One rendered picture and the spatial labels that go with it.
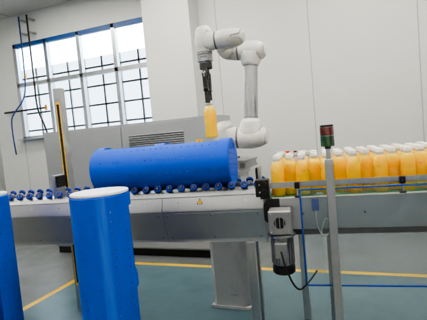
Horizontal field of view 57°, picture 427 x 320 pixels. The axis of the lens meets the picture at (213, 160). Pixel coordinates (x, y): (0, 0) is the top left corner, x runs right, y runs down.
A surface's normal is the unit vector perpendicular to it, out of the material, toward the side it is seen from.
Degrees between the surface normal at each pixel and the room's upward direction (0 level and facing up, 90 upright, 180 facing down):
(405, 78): 90
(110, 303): 90
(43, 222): 109
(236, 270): 90
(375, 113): 90
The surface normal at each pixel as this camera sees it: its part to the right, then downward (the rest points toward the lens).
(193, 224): -0.21, 0.42
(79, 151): -0.36, 0.10
